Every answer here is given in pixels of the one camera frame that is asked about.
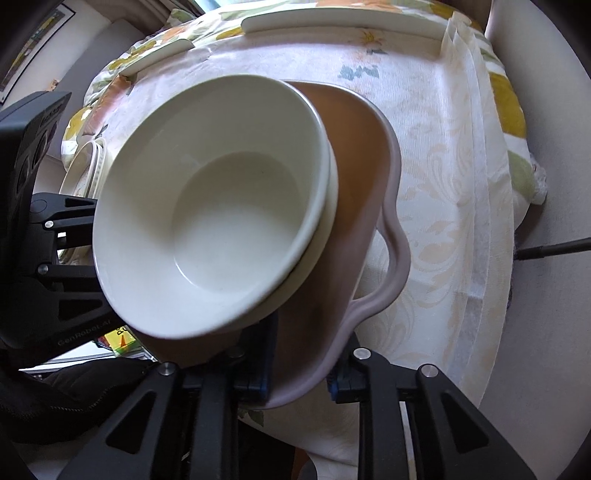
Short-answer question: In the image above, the white patterned tablecloth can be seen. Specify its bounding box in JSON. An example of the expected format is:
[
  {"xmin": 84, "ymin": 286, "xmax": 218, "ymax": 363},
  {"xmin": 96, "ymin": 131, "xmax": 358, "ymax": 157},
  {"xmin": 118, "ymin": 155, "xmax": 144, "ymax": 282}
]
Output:
[{"xmin": 92, "ymin": 11, "xmax": 515, "ymax": 480}]

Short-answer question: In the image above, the yellow green booklet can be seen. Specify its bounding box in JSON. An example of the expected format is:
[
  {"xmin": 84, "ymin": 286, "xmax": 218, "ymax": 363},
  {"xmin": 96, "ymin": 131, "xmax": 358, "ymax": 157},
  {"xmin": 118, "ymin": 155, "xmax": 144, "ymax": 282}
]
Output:
[{"xmin": 95, "ymin": 323, "xmax": 141, "ymax": 358}]

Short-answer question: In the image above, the white thick-rimmed bowl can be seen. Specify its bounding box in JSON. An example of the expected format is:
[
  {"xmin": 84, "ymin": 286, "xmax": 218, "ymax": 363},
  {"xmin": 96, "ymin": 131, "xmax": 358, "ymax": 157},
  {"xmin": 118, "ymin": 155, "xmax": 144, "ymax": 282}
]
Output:
[{"xmin": 263, "ymin": 80, "xmax": 341, "ymax": 308}]

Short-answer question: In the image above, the white shallow bowl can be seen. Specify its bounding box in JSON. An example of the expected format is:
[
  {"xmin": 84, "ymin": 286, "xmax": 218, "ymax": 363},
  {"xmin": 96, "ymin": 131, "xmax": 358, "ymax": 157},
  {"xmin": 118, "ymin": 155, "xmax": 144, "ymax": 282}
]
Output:
[{"xmin": 92, "ymin": 72, "xmax": 329, "ymax": 340}]

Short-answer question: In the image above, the framed wall picture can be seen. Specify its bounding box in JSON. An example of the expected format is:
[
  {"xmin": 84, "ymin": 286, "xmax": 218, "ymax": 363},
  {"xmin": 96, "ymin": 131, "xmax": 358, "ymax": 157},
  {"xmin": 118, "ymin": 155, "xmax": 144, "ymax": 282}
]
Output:
[{"xmin": 0, "ymin": 0, "xmax": 70, "ymax": 104}]

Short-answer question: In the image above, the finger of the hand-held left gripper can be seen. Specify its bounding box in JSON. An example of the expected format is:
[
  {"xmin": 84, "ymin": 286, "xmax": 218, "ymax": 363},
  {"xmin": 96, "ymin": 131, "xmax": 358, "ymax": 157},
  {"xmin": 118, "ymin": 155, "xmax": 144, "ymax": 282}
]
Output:
[
  {"xmin": 30, "ymin": 193, "xmax": 99, "ymax": 232},
  {"xmin": 28, "ymin": 263, "xmax": 116, "ymax": 325}
]

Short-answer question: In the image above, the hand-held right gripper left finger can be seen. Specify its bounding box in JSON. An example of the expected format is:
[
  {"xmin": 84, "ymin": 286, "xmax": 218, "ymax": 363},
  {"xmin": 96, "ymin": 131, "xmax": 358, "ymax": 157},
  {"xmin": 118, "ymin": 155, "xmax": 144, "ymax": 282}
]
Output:
[{"xmin": 58, "ymin": 323, "xmax": 280, "ymax": 480}]

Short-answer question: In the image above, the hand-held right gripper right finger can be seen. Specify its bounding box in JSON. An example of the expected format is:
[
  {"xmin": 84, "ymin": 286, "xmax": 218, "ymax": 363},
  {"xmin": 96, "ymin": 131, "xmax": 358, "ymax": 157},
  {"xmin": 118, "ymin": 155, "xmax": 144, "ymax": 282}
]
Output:
[{"xmin": 325, "ymin": 339, "xmax": 532, "ymax": 480}]

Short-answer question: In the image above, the patterned white plate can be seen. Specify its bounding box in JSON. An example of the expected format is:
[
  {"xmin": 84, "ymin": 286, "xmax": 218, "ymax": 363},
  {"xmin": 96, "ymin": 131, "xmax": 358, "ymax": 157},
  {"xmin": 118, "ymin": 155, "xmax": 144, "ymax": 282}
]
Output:
[{"xmin": 59, "ymin": 141, "xmax": 95, "ymax": 198}]

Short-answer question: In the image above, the lavender handled dish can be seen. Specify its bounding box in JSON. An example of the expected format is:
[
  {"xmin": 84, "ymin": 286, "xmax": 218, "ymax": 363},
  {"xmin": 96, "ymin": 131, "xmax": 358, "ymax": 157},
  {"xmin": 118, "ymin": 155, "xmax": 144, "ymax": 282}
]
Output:
[{"xmin": 139, "ymin": 79, "xmax": 411, "ymax": 409}]

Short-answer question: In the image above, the white ribbed plate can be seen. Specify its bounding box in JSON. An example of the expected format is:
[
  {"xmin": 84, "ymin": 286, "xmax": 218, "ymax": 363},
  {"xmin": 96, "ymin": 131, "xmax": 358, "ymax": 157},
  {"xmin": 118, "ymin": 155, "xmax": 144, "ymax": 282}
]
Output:
[{"xmin": 85, "ymin": 137, "xmax": 112, "ymax": 199}]

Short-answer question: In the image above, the white plate left far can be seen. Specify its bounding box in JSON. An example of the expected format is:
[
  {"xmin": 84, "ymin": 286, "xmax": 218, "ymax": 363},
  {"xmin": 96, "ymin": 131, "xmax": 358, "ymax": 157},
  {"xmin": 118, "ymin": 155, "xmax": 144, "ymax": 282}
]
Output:
[{"xmin": 117, "ymin": 39, "xmax": 195, "ymax": 78}]

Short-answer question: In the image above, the black cable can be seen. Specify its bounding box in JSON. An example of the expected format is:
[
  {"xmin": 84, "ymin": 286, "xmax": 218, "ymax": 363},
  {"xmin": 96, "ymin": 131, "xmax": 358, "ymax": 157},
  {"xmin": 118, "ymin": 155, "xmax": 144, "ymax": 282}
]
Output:
[{"xmin": 515, "ymin": 240, "xmax": 591, "ymax": 262}]

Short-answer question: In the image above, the white plate far edge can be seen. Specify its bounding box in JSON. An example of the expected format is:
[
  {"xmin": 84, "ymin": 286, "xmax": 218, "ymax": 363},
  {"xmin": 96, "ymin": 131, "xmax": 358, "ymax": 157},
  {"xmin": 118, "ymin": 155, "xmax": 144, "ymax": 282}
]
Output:
[{"xmin": 241, "ymin": 13, "xmax": 440, "ymax": 45}]

